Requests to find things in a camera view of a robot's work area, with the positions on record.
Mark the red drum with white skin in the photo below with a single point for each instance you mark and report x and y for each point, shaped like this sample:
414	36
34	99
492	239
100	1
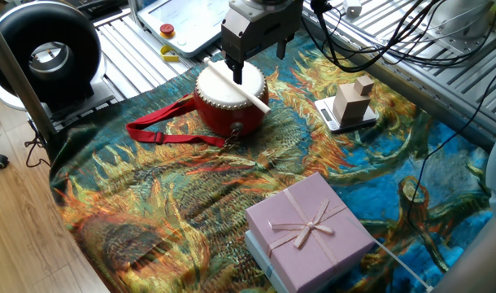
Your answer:
227	116

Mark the silver robot mounting plate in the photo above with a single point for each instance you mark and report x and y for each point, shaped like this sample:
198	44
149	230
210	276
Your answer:
467	45

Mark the large wooden block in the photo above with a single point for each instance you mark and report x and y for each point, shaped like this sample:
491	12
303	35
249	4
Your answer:
349	106

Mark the silver digital scale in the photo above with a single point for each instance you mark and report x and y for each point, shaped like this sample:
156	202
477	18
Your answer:
325	114

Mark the grey aluminium frame post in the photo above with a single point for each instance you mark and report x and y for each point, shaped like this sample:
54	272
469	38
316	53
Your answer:
24	89

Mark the sunflower painting tablecloth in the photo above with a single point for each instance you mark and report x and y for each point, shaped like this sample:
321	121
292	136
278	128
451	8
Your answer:
191	195

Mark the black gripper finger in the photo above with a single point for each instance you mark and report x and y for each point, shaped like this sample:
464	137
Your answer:
282	48
236	71

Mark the white power adapter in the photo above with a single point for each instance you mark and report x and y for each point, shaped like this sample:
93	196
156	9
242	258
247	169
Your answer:
352	7

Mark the grey Schunk gripper body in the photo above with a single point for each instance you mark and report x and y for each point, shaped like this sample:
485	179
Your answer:
240	38

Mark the black caster wheel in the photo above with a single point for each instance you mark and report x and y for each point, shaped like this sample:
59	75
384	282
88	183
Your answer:
0	161

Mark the small wooden cube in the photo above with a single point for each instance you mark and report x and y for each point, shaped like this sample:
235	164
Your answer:
364	84

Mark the grey aluminium table rail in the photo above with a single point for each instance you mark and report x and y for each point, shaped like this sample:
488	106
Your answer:
435	101

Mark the yellow plastic hook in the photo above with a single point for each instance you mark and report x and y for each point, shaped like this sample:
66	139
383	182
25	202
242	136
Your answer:
166	57

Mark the pink gift box with ribbon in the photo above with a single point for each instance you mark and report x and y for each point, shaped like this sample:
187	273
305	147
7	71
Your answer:
313	260

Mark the light blue gift box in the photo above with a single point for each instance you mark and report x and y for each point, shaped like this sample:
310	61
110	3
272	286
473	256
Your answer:
258	256

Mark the light wooden drumstick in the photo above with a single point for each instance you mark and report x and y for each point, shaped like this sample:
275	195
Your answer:
248	91

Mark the white teach pendant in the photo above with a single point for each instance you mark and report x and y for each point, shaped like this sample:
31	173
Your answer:
195	24

